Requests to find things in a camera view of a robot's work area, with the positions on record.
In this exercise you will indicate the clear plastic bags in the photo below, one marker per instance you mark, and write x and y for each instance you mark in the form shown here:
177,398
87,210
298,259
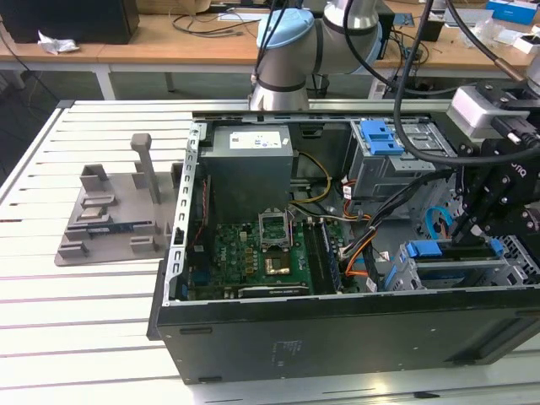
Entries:
489,31

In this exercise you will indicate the black RAM slot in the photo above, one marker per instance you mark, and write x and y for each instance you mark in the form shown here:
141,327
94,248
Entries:
321,253
311,253

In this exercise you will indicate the black graphics card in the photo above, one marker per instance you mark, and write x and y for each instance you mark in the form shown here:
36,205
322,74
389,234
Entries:
270,291

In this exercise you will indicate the installed RAM stick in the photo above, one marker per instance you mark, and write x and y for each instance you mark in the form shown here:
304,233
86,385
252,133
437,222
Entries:
331,253

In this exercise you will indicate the crumpled white paper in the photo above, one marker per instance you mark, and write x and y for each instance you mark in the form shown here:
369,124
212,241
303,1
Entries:
57,44

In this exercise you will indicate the black open PC case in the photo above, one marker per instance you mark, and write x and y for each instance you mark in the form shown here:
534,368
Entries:
337,337

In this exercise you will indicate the grey parts rack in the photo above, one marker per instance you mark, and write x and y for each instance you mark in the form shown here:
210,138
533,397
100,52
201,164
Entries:
118,202

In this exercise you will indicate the white box with black item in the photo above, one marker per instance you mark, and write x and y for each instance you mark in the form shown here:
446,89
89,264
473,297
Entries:
527,44

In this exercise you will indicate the green motherboard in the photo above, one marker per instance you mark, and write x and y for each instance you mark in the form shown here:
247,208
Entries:
236,253

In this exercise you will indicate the grey power supply unit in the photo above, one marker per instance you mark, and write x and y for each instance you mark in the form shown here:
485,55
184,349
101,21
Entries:
244,177

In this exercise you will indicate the blue and white box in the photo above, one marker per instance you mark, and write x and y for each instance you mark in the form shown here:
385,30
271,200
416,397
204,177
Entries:
510,10

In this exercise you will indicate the thin metal locking lever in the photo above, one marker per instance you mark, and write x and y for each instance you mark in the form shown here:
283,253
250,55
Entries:
291,228

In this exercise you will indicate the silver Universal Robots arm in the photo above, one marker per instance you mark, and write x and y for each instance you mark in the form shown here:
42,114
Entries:
295,55

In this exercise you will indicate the wooden desk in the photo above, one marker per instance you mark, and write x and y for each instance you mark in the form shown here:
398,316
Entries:
464,59
169,46

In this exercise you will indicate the black power adapter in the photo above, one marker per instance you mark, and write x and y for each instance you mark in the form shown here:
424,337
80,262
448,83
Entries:
417,55

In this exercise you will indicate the white power strip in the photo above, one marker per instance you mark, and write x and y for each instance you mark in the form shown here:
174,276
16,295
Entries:
379,88

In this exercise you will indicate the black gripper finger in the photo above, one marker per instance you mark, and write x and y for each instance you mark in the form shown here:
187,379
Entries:
472,198
502,215

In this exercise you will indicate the grey metal drive cage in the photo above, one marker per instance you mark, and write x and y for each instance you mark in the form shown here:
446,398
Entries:
379,177

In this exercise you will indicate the blue plastic drive latch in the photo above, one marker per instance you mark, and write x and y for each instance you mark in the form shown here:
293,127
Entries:
379,139

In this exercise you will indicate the grey metal disk bay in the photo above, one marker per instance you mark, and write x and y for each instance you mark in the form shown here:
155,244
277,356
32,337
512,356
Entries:
481,270

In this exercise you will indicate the CPU socket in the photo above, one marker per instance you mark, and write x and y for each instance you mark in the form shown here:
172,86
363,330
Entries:
278,265

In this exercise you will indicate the blue RAM stick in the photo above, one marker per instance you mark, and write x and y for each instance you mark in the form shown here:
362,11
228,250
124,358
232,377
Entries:
109,229

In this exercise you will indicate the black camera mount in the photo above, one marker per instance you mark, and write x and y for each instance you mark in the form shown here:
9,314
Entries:
514,95

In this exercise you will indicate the small black box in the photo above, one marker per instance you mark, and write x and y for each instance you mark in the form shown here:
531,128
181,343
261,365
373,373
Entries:
434,31

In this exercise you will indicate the flat grey box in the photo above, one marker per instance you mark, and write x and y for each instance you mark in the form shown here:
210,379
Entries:
476,14

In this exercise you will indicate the hard disk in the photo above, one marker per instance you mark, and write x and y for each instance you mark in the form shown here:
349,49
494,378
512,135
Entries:
424,249

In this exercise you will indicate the white sheet on desk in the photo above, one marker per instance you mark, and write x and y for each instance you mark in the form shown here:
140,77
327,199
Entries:
236,17

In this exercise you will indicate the large black computer box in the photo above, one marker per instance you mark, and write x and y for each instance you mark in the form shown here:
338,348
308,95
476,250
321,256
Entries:
76,21

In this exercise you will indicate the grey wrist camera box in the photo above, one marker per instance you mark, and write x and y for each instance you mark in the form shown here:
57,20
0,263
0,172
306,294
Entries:
472,111

